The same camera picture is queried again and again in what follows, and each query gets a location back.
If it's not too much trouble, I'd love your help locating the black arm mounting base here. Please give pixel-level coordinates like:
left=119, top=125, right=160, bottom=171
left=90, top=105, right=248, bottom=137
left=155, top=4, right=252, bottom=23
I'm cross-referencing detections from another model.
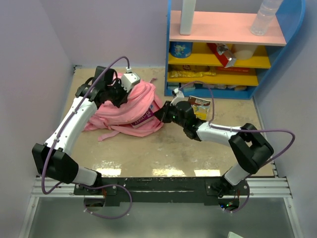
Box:
left=74, top=177, right=250, bottom=208

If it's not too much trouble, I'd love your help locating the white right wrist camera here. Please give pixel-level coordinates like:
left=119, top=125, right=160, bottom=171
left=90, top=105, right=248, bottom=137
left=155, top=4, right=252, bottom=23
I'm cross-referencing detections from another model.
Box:
left=170, top=88, right=185, bottom=106

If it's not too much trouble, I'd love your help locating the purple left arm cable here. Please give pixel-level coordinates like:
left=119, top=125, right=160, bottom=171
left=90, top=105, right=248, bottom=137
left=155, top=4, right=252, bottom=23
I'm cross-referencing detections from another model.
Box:
left=41, top=56, right=133, bottom=219

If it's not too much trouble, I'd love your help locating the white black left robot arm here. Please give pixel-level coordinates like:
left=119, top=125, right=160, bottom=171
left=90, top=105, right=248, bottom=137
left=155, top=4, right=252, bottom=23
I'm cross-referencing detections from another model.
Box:
left=32, top=66, right=140, bottom=194

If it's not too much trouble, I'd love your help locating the pink student backpack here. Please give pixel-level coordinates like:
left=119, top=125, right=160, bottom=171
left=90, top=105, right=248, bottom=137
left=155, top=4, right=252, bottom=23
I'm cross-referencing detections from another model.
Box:
left=83, top=80, right=163, bottom=141

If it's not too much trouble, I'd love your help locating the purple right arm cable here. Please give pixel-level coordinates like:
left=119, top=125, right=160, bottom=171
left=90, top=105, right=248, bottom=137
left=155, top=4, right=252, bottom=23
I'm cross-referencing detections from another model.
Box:
left=179, top=81, right=296, bottom=214

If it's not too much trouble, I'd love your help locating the white plastic cup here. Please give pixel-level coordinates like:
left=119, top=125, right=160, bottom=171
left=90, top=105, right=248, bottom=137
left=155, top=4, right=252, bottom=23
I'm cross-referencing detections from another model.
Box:
left=232, top=44, right=258, bottom=60

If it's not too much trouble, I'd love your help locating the blue wooden shelf unit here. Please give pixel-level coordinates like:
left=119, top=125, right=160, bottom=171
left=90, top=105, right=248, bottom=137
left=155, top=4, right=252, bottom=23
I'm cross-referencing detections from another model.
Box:
left=164, top=0, right=306, bottom=99

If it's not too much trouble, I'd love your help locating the clear plastic water bottle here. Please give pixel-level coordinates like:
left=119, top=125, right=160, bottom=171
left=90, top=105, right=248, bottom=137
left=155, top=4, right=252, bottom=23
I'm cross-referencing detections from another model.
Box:
left=250, top=0, right=283, bottom=36

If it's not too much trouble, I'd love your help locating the white tall bottle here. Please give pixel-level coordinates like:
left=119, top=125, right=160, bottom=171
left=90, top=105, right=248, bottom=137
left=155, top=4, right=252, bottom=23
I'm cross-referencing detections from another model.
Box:
left=180, top=0, right=196, bottom=35

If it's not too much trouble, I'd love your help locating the yellow chips bag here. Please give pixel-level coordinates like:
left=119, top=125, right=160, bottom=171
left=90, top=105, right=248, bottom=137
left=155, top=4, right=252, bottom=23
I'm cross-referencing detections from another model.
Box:
left=168, top=65, right=216, bottom=78

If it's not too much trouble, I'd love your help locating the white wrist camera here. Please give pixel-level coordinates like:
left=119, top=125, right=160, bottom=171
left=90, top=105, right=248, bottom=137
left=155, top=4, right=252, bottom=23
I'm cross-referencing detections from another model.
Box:
left=170, top=88, right=185, bottom=106
left=121, top=73, right=141, bottom=92

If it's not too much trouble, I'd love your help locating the red snack box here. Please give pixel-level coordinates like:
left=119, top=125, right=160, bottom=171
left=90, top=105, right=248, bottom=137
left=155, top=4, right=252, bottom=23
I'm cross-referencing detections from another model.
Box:
left=207, top=43, right=236, bottom=68

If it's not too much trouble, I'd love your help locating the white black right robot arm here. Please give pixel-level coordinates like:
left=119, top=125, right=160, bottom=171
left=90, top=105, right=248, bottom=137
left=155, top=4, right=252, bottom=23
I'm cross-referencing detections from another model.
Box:
left=154, top=101, right=274, bottom=195

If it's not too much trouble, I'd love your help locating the purple book underneath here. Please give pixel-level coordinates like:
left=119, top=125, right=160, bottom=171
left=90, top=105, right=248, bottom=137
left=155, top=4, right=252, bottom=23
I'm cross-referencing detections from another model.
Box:
left=131, top=104, right=154, bottom=128

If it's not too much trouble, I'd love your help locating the red flat package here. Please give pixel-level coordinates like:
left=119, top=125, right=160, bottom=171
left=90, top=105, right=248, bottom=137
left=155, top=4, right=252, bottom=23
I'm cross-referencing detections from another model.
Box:
left=216, top=66, right=255, bottom=75

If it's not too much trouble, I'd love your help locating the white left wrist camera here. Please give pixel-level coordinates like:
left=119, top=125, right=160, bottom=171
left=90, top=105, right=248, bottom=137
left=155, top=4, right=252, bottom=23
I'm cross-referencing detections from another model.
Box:
left=121, top=73, right=141, bottom=92

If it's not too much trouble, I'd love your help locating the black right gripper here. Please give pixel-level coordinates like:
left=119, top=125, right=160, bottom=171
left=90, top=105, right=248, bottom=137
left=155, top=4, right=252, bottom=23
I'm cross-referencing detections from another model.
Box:
left=154, top=101, right=187, bottom=128

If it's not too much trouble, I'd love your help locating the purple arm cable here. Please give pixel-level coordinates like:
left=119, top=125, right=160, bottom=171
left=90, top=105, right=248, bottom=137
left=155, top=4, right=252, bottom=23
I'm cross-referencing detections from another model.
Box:
left=41, top=56, right=133, bottom=219
left=179, top=81, right=296, bottom=214

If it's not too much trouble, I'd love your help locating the blue round tin can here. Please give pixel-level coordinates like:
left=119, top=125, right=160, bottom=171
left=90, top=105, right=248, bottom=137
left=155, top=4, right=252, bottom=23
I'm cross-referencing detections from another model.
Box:
left=169, top=41, right=193, bottom=59

